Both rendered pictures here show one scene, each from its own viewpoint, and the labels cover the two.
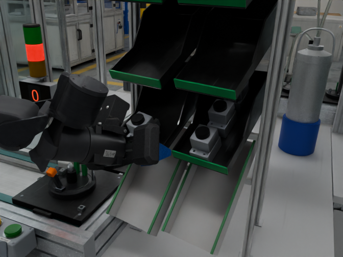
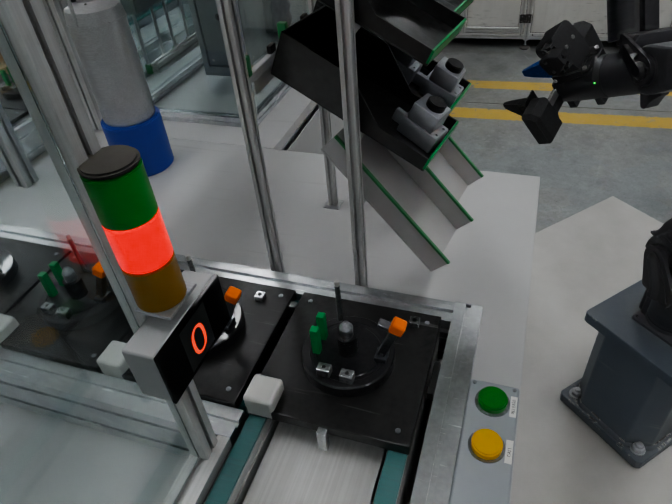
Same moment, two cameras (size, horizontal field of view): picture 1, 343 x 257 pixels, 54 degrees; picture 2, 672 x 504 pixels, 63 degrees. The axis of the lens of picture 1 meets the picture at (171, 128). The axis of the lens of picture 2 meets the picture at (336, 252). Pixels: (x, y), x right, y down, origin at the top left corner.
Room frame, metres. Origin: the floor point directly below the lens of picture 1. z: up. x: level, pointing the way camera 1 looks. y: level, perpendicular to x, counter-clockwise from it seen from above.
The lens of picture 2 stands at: (0.86, 0.82, 1.63)
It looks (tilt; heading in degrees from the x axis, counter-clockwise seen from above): 40 degrees down; 270
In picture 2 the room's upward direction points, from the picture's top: 6 degrees counter-clockwise
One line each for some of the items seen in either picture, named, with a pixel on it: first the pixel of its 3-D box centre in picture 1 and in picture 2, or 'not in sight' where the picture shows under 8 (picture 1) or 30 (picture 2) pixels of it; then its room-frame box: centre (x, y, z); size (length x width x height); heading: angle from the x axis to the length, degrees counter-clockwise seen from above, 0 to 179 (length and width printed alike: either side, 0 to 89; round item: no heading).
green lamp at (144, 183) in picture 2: (32, 34); (120, 190); (1.03, 0.42, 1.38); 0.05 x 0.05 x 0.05
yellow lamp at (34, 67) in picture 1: (37, 67); (154, 277); (1.03, 0.42, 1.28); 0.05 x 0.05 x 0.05
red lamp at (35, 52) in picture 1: (34, 51); (138, 236); (1.03, 0.42, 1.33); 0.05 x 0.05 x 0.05
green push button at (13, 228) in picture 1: (13, 231); (492, 401); (0.66, 0.39, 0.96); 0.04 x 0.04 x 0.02
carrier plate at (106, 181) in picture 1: (73, 188); (349, 362); (0.85, 0.29, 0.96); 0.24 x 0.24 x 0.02; 68
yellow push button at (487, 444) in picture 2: not in sight; (486, 445); (0.69, 0.45, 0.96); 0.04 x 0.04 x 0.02
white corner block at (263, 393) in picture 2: (67, 164); (264, 396); (0.98, 0.35, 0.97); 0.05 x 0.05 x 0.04; 68
